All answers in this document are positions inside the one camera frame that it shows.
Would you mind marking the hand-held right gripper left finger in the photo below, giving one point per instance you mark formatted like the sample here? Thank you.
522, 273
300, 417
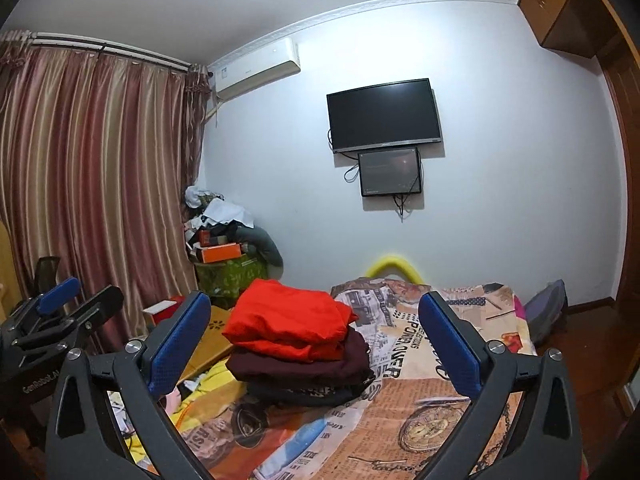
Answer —
180, 342

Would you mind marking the black mesh chair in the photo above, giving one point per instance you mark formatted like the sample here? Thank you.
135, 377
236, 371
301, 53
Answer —
47, 270

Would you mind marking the curtain rod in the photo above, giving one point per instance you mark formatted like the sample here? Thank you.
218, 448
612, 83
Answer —
100, 50

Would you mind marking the small black wall monitor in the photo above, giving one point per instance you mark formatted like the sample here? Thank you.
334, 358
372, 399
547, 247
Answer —
390, 172

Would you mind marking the striped red curtain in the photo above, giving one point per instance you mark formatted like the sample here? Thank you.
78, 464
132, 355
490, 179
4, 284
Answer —
100, 185

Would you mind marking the grey cushion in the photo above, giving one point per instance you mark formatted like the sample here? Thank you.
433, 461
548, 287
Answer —
265, 250

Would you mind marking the printed blanket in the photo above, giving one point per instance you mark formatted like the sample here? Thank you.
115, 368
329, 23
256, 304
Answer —
400, 410

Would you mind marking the pink cloth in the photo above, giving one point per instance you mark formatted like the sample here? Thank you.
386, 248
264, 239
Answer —
171, 400

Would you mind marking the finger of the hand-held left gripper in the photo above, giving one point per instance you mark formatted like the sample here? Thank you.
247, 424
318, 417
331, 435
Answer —
100, 302
60, 292

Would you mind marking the grey backpack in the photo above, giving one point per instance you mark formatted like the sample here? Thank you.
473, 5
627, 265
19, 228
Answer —
545, 310

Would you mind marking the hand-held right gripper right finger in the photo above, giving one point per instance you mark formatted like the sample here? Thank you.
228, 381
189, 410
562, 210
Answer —
450, 345

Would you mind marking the wooden overhead cabinet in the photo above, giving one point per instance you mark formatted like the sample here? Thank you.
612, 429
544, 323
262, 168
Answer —
555, 0

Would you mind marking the maroon folded garment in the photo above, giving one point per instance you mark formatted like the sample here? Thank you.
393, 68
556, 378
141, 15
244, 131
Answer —
310, 367

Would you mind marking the white air conditioner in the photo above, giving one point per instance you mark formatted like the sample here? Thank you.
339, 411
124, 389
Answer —
255, 67

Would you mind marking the yellow cloth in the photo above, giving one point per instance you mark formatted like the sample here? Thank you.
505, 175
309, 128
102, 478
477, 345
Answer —
215, 385

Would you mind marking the yellow foam tube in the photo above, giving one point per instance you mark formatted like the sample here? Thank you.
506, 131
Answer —
392, 262

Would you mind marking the orange box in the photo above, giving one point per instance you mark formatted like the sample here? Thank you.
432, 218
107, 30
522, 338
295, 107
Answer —
217, 252

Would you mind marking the black wall television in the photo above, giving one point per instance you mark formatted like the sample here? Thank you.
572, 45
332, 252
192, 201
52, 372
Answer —
385, 115

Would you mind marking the red and white box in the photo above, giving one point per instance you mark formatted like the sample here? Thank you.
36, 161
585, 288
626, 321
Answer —
162, 310

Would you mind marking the red zip jacket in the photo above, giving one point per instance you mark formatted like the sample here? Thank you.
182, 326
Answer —
285, 315

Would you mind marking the black folded garment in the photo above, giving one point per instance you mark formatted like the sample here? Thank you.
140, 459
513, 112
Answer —
300, 394

